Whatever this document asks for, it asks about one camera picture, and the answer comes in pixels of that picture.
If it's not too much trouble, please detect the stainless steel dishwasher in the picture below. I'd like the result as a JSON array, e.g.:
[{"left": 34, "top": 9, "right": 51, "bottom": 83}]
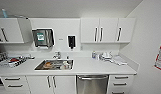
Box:
[{"left": 75, "top": 74, "right": 110, "bottom": 94}]

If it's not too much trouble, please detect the blue dish soap bottle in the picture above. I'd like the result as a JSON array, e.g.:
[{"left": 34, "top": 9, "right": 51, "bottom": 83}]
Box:
[{"left": 91, "top": 50, "right": 98, "bottom": 60}]

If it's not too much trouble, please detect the chrome sink faucet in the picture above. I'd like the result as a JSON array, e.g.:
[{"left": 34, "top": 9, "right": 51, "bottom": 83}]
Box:
[{"left": 52, "top": 50, "right": 63, "bottom": 60}]

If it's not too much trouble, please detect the grey paper towel dispenser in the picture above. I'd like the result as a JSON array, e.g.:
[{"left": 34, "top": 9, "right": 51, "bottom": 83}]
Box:
[{"left": 31, "top": 28, "right": 55, "bottom": 49}]

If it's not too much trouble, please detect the white double-door base cabinet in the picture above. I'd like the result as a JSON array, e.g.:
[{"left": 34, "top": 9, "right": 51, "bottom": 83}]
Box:
[{"left": 26, "top": 75, "right": 77, "bottom": 94}]

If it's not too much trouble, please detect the stainless steel sink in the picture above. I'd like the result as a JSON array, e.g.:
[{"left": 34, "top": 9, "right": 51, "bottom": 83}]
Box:
[{"left": 34, "top": 58, "right": 75, "bottom": 72}]

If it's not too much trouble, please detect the dish drying rack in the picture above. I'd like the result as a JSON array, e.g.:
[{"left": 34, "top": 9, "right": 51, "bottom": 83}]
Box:
[{"left": 0, "top": 51, "right": 35, "bottom": 68}]

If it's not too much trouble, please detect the teal bottle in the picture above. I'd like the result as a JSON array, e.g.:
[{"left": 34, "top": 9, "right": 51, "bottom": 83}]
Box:
[{"left": 1, "top": 8, "right": 9, "bottom": 19}]

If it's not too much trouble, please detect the black wall soap dispenser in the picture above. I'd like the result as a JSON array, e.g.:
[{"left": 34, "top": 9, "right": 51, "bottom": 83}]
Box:
[{"left": 67, "top": 34, "right": 76, "bottom": 50}]

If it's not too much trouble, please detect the large colourful wall poster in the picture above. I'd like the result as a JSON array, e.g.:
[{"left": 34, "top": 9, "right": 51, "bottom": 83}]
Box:
[{"left": 154, "top": 41, "right": 161, "bottom": 73}]

